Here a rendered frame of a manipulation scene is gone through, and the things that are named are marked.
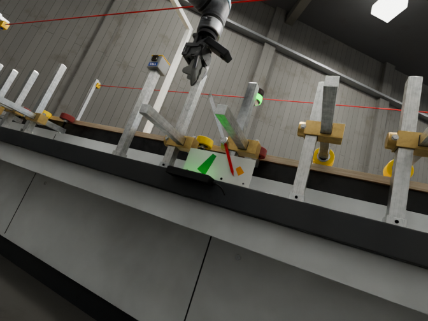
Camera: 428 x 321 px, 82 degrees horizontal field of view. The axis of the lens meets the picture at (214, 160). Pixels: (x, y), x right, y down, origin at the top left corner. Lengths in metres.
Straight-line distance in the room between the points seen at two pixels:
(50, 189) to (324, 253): 1.50
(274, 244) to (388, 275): 0.28
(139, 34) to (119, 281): 5.55
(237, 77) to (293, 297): 5.48
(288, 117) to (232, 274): 5.43
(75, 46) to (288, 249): 5.87
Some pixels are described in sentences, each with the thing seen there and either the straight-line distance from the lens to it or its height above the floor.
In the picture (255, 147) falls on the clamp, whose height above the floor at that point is 0.84.
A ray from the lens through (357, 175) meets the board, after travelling 1.03.
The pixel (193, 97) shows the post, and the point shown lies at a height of 1.02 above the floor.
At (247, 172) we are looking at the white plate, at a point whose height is 0.75.
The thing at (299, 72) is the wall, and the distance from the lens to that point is 6.89.
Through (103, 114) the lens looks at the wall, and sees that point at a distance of 5.46.
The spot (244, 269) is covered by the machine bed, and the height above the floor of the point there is 0.44.
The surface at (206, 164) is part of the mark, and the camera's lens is 0.88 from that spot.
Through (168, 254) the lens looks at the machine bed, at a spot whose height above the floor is 0.38.
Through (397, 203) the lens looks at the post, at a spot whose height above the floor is 0.76.
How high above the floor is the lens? 0.56
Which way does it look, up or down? 14 degrees up
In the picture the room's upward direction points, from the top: 19 degrees clockwise
